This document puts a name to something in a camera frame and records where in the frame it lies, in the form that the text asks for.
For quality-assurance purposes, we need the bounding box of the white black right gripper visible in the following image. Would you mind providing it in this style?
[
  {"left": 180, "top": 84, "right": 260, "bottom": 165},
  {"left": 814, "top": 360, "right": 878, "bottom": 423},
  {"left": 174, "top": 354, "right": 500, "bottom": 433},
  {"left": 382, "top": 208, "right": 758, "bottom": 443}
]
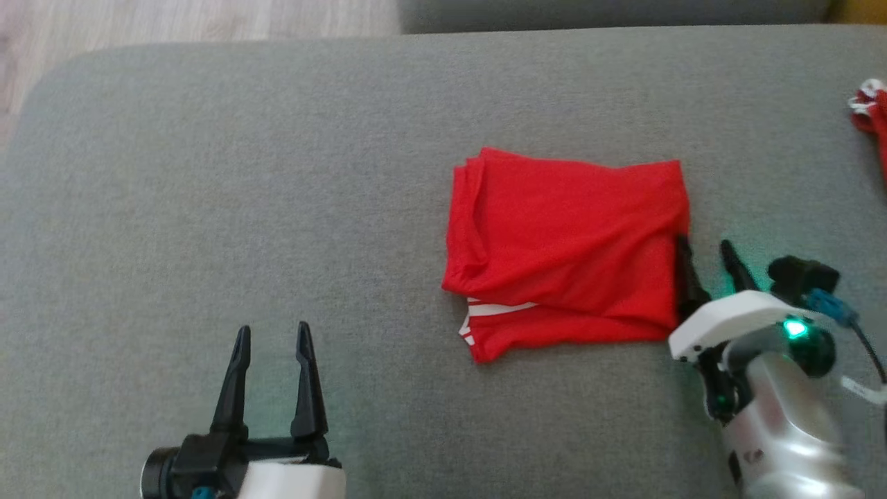
[{"left": 669, "top": 234, "right": 816, "bottom": 424}]

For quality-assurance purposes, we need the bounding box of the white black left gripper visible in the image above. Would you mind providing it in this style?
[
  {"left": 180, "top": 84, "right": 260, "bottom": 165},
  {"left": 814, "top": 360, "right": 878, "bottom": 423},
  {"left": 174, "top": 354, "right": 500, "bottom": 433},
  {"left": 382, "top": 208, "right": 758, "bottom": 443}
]
[{"left": 173, "top": 321, "right": 347, "bottom": 499}]

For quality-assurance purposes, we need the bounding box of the red jersey with white trim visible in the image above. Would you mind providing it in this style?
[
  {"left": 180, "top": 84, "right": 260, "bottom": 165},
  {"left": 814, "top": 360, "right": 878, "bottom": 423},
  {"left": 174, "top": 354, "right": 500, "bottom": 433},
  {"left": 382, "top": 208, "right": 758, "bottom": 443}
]
[{"left": 441, "top": 147, "right": 692, "bottom": 365}]

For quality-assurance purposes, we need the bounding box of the crumpled red and white garment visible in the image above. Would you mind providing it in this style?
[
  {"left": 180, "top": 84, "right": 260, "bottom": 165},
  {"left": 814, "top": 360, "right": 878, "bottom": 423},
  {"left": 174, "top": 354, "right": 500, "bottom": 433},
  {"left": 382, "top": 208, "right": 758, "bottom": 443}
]
[{"left": 849, "top": 80, "right": 887, "bottom": 188}]

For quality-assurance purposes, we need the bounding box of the grey fabric sofa seat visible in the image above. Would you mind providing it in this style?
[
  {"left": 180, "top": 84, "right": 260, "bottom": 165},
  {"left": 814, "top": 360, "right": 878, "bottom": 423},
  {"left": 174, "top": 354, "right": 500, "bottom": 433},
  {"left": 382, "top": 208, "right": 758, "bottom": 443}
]
[{"left": 0, "top": 26, "right": 887, "bottom": 499}]

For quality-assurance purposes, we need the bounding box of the grey sofa back cushion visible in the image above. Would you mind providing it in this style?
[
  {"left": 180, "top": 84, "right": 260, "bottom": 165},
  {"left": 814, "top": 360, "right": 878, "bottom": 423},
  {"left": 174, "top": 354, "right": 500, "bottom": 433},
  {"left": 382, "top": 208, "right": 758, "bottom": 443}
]
[{"left": 398, "top": 0, "right": 832, "bottom": 35}]

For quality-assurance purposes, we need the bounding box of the right arm cable blue plug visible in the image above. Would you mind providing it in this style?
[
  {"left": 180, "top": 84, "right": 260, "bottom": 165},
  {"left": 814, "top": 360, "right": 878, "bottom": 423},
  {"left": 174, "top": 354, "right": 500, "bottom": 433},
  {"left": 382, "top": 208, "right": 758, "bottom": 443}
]
[{"left": 807, "top": 290, "right": 887, "bottom": 406}]

